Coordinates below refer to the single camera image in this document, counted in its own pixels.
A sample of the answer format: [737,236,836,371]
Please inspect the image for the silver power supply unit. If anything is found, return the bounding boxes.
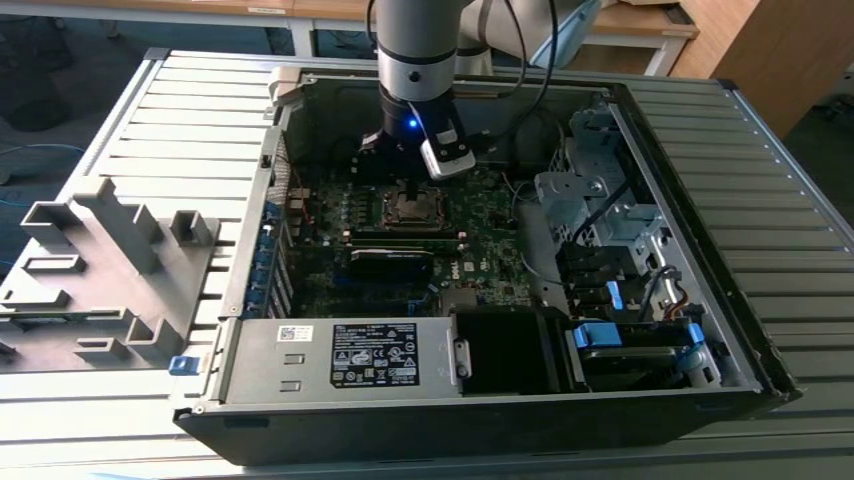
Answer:
[212,315,468,405]

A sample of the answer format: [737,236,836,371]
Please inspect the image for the black PC case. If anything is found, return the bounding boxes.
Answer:
[170,66,805,466]

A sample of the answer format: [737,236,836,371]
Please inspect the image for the black office chair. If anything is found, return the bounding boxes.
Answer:
[0,17,75,134]

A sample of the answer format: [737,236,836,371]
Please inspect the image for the black flat cable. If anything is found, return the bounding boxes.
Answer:
[571,177,632,241]

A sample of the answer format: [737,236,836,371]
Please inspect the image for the black connector block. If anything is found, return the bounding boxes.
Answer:
[553,244,619,306]

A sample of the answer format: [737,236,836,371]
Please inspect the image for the wooden desk white frame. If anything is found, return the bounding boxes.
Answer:
[0,0,700,77]

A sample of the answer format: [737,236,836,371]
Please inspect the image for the chipset heatsink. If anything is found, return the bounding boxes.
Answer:
[436,287,478,310]

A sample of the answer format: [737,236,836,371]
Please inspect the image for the rear expansion slot brackets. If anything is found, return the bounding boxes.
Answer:
[242,197,294,319]

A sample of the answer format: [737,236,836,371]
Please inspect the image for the black graphics card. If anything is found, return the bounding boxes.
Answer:
[348,247,434,281]

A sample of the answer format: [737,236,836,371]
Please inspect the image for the green motherboard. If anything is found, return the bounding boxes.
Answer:
[282,162,568,319]

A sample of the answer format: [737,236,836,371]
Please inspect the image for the coloured wire bundle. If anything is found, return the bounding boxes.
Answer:
[649,264,701,321]

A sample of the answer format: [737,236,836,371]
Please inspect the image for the wooden cabinet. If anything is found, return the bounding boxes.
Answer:
[669,0,854,139]

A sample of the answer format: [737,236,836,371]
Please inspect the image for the blue disk carrier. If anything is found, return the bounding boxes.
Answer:
[571,322,705,351]

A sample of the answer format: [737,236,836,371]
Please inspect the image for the metal disk bay cage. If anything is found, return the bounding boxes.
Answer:
[532,94,675,321]

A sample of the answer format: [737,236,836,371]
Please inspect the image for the black hard disk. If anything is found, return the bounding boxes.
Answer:
[579,347,681,391]

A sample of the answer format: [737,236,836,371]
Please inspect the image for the grey parts rack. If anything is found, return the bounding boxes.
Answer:
[0,175,222,374]

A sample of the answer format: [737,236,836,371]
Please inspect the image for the blue floor cable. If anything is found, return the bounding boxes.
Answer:
[0,142,86,157]

